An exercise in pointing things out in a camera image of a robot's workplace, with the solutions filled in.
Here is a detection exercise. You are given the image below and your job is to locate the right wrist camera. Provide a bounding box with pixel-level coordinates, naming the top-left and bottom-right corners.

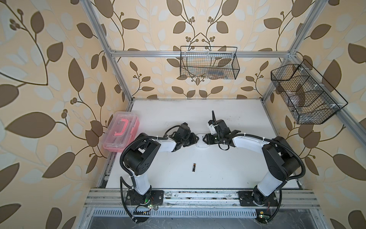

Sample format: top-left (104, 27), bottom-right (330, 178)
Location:
top-left (207, 120), bottom-right (217, 135)

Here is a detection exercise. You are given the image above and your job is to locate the black wire basket right wall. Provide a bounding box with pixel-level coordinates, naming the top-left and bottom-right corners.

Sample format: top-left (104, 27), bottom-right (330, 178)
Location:
top-left (271, 59), bottom-right (348, 125)

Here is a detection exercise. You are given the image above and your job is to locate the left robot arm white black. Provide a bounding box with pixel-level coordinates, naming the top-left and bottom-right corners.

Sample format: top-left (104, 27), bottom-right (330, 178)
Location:
top-left (120, 123), bottom-right (199, 204)

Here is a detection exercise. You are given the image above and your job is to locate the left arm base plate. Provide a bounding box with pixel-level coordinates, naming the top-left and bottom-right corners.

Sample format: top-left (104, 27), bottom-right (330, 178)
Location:
top-left (125, 190), bottom-right (164, 206)

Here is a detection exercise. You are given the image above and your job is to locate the black wire basket back wall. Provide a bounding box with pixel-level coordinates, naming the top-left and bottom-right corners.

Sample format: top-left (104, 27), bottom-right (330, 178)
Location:
top-left (180, 45), bottom-right (240, 80)

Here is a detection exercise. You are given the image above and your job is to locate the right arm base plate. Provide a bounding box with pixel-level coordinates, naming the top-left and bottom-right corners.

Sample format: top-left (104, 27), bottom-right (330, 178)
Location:
top-left (238, 191), bottom-right (279, 207)

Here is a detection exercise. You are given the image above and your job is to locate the black wire basket wall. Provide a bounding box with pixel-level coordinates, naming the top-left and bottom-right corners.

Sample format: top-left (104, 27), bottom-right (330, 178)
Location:
top-left (180, 45), bottom-right (240, 80)
top-left (271, 59), bottom-right (348, 125)

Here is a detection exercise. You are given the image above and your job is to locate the aluminium mounting rail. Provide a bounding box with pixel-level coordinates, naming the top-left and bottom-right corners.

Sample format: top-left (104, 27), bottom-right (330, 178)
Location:
top-left (84, 189), bottom-right (321, 210)

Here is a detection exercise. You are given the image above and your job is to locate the pink clear plastic box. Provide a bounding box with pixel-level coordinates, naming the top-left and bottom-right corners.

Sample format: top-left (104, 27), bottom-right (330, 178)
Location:
top-left (102, 112), bottom-right (140, 152)

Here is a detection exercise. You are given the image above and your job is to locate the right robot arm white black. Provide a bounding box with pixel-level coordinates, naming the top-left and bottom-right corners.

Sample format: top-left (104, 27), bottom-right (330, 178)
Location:
top-left (203, 117), bottom-right (306, 206)

